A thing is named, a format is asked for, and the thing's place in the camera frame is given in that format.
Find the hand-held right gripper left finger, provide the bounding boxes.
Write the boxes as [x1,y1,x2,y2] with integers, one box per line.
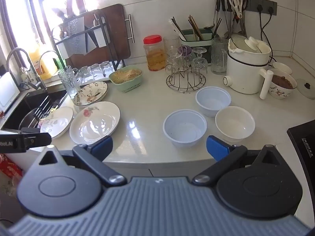
[27,135,127,187]

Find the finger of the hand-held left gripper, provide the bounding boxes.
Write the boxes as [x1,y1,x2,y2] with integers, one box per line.
[21,127,53,150]

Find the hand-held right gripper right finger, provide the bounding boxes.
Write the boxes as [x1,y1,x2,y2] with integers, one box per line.
[191,135,293,186]

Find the large white rose plate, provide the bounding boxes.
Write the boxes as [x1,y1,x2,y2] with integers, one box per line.
[69,101,121,145]

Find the small dark-rimmed floral plate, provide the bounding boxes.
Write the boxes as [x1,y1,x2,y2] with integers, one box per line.
[40,106,74,139]

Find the white ceramic bowl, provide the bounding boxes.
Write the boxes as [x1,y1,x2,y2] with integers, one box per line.
[215,106,255,143]

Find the translucent white plastic bowl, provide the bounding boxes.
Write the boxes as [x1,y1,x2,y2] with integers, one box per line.
[195,87,232,117]
[163,110,208,148]

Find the leaf-patterned plate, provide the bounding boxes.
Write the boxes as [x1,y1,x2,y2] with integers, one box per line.
[72,81,108,107]

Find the red printed packaging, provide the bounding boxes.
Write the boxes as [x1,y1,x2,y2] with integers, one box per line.
[0,154,24,179]

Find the steel pot in sink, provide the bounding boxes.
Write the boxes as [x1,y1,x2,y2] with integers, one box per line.
[18,108,58,129]

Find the black kitchen sink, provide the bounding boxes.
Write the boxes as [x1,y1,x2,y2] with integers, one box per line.
[0,90,68,131]

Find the white board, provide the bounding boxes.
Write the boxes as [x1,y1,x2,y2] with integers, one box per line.
[0,74,21,112]

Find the green plastic basket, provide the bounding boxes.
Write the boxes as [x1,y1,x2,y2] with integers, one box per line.
[109,66,144,93]

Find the clear glass mug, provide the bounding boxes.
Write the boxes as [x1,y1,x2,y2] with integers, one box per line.
[58,66,83,99]

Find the steel kitchen faucet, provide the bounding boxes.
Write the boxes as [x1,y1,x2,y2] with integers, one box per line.
[6,48,58,92]

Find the round metal glass rack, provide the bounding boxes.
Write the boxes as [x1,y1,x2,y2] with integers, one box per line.
[166,59,206,93]

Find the clear glass tumbler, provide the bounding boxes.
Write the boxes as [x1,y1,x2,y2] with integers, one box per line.
[79,66,92,82]
[100,61,112,78]
[90,63,101,79]

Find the shredded yellow food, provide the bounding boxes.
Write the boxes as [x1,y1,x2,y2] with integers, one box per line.
[112,68,142,83]

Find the orange oil bottle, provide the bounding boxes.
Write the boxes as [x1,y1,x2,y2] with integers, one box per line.
[28,42,58,80]

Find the white electric cooking pot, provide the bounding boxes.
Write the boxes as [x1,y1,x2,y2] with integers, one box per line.
[223,36,274,101]

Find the clear stemmed glass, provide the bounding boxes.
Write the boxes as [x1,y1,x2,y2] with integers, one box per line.
[193,47,208,74]
[166,48,183,73]

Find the floral bowl with brown food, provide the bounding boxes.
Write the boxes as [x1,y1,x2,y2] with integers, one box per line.
[267,68,298,100]

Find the black induction cooker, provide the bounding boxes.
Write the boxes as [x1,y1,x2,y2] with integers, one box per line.
[287,120,315,202]

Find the tall textured glass pitcher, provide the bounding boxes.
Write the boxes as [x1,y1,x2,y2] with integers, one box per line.
[211,37,229,76]

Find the red-lidded plastic jar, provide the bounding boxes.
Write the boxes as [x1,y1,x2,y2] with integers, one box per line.
[143,35,166,72]

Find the purple-foot stemmed glass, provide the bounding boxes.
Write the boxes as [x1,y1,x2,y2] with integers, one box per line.
[178,45,195,71]

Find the plain white bowl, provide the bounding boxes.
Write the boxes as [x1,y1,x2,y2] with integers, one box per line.
[272,62,293,75]

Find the glass lid black knob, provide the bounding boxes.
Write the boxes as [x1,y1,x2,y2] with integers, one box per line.
[295,79,315,100]

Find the silver textured sheet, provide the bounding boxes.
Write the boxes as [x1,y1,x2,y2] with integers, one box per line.
[62,17,87,55]

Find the glass pot lid white knob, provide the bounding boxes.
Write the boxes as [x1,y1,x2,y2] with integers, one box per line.
[230,36,271,54]

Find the green chopstick holder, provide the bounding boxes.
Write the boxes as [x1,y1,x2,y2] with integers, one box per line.
[181,29,213,65]

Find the clear glass cup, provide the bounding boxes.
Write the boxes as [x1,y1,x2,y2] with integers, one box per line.
[164,36,181,54]

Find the brown wooden cutting board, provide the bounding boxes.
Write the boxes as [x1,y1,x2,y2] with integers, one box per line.
[66,4,132,66]

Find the brown wooden chopsticks bundle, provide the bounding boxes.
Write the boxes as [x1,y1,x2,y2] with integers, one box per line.
[188,15,205,41]

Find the dark and white chopsticks bundle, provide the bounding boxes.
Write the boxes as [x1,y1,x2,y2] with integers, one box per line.
[169,17,187,41]

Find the window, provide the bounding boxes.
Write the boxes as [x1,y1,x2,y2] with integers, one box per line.
[0,0,105,54]

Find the black power cable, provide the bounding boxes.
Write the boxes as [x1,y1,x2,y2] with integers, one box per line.
[256,4,266,44]
[261,6,277,63]

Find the black-handled hanging utensil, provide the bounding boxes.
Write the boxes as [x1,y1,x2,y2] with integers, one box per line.
[221,0,234,38]

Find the white-handled kitchen scissors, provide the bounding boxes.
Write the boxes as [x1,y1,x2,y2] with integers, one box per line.
[228,0,245,16]

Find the dark wall power strip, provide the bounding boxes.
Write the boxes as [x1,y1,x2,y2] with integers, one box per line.
[242,0,277,14]

